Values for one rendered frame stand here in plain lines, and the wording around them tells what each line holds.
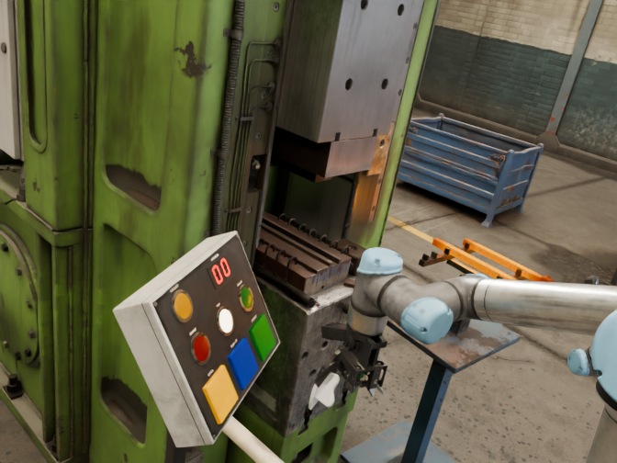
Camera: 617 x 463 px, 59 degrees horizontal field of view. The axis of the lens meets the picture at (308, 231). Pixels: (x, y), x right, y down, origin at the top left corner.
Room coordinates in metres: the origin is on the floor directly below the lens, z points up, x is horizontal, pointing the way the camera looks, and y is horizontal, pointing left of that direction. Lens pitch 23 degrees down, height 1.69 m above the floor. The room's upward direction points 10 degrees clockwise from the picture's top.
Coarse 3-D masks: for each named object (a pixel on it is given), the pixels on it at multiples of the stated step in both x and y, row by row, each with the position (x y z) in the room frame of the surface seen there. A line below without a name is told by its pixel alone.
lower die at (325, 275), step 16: (272, 240) 1.50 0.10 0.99; (288, 240) 1.50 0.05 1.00; (304, 240) 1.52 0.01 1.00; (256, 256) 1.45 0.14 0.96; (272, 256) 1.42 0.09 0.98; (288, 256) 1.43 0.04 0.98; (304, 256) 1.43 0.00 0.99; (320, 256) 1.43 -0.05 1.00; (336, 256) 1.45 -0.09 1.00; (272, 272) 1.40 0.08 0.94; (288, 272) 1.36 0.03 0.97; (304, 272) 1.36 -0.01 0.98; (320, 272) 1.37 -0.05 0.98; (336, 272) 1.43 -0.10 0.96; (304, 288) 1.32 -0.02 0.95; (320, 288) 1.38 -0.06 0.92
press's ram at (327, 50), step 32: (320, 0) 1.32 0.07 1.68; (352, 0) 1.31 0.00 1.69; (384, 0) 1.40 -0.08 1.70; (416, 0) 1.51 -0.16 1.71; (320, 32) 1.31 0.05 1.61; (352, 32) 1.32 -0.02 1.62; (384, 32) 1.42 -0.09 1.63; (288, 64) 1.37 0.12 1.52; (320, 64) 1.30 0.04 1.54; (352, 64) 1.34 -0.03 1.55; (384, 64) 1.44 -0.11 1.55; (288, 96) 1.36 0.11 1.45; (320, 96) 1.29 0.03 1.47; (352, 96) 1.36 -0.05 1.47; (384, 96) 1.47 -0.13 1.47; (288, 128) 1.35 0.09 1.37; (320, 128) 1.29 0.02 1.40; (352, 128) 1.38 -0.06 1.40; (384, 128) 1.49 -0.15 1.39
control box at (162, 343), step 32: (192, 256) 0.95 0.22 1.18; (224, 256) 0.98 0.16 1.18; (160, 288) 0.80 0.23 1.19; (192, 288) 0.85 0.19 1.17; (224, 288) 0.94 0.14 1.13; (256, 288) 1.04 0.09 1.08; (128, 320) 0.75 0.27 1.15; (160, 320) 0.74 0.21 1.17; (192, 320) 0.81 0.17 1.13; (160, 352) 0.74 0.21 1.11; (192, 352) 0.77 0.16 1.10; (224, 352) 0.85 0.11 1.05; (256, 352) 0.94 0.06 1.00; (160, 384) 0.73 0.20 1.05; (192, 384) 0.74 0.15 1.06; (192, 416) 0.72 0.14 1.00
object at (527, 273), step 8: (464, 240) 1.85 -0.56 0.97; (472, 248) 1.82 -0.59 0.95; (480, 248) 1.80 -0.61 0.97; (488, 256) 1.77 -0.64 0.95; (496, 256) 1.75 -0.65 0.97; (504, 256) 1.76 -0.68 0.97; (504, 264) 1.73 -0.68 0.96; (512, 264) 1.71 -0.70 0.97; (528, 272) 1.67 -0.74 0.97; (536, 280) 1.64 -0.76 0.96; (544, 280) 1.62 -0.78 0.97; (552, 280) 1.62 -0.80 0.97
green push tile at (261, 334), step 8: (256, 320) 0.99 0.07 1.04; (264, 320) 1.01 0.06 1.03; (256, 328) 0.96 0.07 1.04; (264, 328) 0.99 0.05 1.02; (256, 336) 0.95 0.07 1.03; (264, 336) 0.98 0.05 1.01; (272, 336) 1.00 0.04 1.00; (256, 344) 0.94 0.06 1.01; (264, 344) 0.96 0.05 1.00; (272, 344) 0.99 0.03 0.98; (264, 352) 0.95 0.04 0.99
